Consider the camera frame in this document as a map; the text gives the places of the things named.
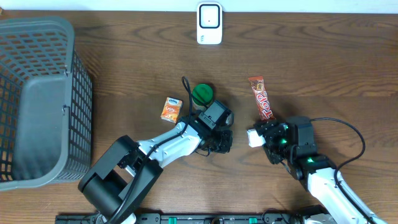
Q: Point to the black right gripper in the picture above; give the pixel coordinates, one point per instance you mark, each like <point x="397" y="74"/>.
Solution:
<point x="270" y="130"/>

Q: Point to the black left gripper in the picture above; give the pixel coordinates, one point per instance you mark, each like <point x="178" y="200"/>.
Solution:
<point x="227" y="142"/>

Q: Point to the green lid jar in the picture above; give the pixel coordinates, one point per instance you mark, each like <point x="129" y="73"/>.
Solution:
<point x="202" y="96"/>

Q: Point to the orange small carton box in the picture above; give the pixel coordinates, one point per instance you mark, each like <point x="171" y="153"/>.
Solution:
<point x="171" y="109"/>

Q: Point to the orange Top chocolate bar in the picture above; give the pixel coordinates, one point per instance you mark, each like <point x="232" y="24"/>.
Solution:
<point x="262" y="99"/>

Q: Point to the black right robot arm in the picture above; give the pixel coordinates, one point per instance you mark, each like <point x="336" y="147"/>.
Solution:
<point x="322" y="178"/>

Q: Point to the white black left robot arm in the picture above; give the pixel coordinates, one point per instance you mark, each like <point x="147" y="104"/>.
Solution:
<point x="123" y="176"/>

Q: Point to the white barcode scanner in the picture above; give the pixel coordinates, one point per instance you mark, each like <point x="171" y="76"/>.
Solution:
<point x="209" y="23"/>

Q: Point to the grey plastic mesh basket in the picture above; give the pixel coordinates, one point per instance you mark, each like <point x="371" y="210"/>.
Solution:
<point x="46" y="104"/>

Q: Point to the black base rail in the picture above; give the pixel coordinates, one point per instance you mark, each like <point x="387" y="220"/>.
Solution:
<point x="155" y="218"/>

